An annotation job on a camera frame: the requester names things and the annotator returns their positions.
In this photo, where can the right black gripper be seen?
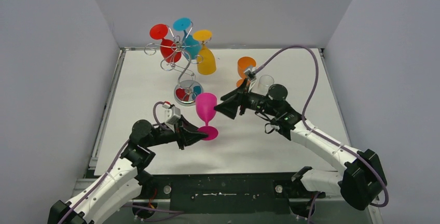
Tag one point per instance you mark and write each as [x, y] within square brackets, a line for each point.
[231, 106]

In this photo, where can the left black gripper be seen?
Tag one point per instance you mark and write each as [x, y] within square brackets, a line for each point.
[180, 134]

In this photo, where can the magenta wine glass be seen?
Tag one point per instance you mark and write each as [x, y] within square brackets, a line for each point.
[205, 103]

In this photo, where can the clear patterned wine glass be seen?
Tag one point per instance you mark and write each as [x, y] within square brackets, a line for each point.
[264, 83]

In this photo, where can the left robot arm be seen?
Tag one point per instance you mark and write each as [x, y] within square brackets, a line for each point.
[126, 176]

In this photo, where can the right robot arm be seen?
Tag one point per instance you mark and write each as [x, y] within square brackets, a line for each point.
[357, 175]

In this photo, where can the chrome wine glass rack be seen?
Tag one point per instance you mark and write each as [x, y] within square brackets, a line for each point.
[187, 87]

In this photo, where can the yellow wine glass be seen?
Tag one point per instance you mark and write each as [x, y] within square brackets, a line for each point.
[206, 63]

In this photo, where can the blue wine glass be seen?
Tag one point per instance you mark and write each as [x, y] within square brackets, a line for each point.
[190, 45]

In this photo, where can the red wine glass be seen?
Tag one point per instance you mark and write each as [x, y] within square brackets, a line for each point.
[167, 46]

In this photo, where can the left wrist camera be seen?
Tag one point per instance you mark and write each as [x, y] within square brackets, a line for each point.
[172, 115]

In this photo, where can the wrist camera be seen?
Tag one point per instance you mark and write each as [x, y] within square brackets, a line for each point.
[250, 74]
[172, 115]

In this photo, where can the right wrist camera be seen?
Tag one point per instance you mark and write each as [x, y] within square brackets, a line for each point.
[250, 74]

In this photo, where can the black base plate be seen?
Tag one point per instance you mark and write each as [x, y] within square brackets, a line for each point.
[227, 193]

